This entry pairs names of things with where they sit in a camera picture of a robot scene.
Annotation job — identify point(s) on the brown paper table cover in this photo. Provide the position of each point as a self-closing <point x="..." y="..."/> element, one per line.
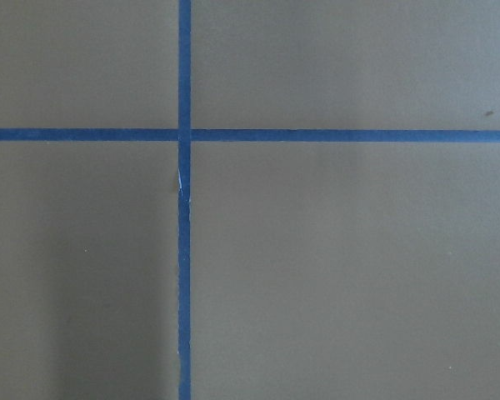
<point x="320" y="270"/>

